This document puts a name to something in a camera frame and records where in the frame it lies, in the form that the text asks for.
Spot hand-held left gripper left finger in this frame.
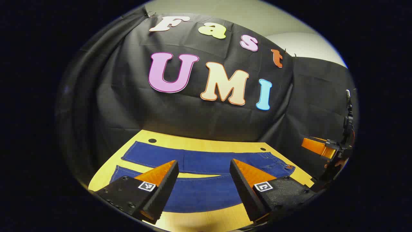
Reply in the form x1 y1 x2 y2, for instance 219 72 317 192
89 160 180 225

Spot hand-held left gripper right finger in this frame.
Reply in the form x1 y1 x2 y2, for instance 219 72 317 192
229 159 316 225

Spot blue denim jeans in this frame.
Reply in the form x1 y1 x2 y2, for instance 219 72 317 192
109 141 296 214

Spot black backdrop cloth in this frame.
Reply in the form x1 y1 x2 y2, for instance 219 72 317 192
56 6 359 190

